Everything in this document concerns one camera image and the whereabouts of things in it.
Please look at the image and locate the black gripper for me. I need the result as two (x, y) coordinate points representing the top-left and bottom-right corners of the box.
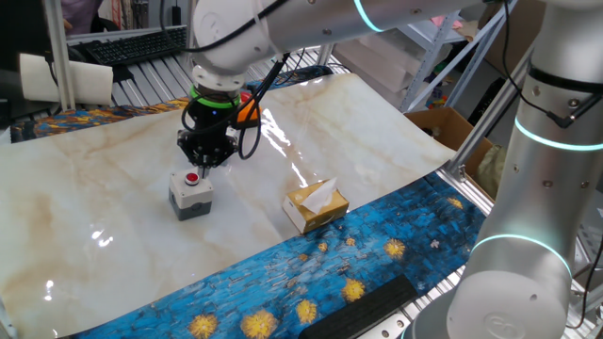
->
(176, 101), (239, 180)

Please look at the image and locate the orange box red mushroom button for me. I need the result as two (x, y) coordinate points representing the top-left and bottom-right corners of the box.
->
(234, 90), (263, 131)

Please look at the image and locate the white box red button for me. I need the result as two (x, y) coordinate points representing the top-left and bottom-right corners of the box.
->
(168, 167), (215, 222)

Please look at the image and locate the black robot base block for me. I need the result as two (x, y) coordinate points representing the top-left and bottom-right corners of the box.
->
(298, 274), (419, 339)

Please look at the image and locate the black computer keyboard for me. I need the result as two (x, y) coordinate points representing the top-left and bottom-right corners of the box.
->
(84, 25), (189, 67)

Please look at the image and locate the glossy marble pattern sheet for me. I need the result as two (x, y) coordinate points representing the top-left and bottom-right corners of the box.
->
(0, 73), (456, 339)

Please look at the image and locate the white tissue sheet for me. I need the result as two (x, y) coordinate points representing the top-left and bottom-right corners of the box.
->
(300, 176), (339, 216)

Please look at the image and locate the white paper roll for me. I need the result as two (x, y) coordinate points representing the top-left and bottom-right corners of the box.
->
(18, 52), (115, 106)

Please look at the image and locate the gold tissue box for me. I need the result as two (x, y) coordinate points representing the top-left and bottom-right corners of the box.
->
(281, 181), (350, 235)

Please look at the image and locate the white foam box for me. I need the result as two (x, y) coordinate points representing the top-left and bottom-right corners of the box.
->
(332, 40), (425, 110)
(376, 25), (454, 67)

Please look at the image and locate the blue starry painting cloth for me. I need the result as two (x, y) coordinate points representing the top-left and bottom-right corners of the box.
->
(8, 64), (496, 339)

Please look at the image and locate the person in purple shirt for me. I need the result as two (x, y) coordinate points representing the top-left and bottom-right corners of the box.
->
(59, 0), (104, 37)

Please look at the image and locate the black computer monitor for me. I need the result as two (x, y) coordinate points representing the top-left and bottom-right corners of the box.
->
(0, 0), (53, 121)

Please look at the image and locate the colourful toy pile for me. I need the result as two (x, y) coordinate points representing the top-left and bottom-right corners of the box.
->
(425, 91), (449, 110)

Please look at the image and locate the white metal shelf rack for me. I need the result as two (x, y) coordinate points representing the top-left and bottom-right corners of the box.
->
(395, 18), (500, 113)

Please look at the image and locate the open cardboard box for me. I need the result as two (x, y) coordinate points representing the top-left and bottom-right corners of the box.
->
(403, 106), (495, 181)

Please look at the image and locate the pink paper sheet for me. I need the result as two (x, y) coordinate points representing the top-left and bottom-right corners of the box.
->
(431, 15), (465, 30)

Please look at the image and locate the olive cloth bag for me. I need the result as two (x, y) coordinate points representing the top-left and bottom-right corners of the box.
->
(474, 143), (509, 202)

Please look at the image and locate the black camera cable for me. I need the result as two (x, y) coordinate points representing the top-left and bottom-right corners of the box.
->
(180, 51), (293, 162)

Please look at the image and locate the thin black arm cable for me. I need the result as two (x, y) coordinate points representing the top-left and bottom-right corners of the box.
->
(158, 0), (289, 54)

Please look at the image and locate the aluminium frame post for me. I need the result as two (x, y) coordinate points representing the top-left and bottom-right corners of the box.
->
(41, 0), (77, 113)
(317, 44), (336, 67)
(442, 44), (536, 183)

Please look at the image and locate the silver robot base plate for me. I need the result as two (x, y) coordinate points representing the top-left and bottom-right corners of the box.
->
(357, 314), (412, 339)

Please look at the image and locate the black cable with plug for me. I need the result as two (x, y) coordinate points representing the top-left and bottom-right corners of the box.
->
(500, 0), (603, 129)

